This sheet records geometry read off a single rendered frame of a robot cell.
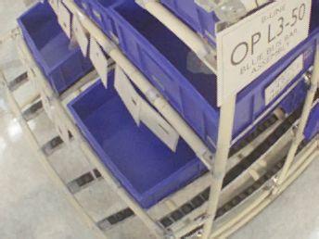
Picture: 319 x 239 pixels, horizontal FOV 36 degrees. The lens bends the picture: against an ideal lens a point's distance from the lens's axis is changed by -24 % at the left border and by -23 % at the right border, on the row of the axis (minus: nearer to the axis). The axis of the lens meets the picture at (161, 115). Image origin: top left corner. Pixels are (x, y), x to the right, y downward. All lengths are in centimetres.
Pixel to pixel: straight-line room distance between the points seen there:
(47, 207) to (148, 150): 91
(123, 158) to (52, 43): 54
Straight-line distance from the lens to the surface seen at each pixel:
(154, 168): 170
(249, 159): 171
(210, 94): 141
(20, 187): 257
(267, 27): 94
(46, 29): 206
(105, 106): 180
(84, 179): 203
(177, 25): 106
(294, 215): 245
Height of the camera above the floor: 228
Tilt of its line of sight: 61 degrees down
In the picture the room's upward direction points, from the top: 5 degrees counter-clockwise
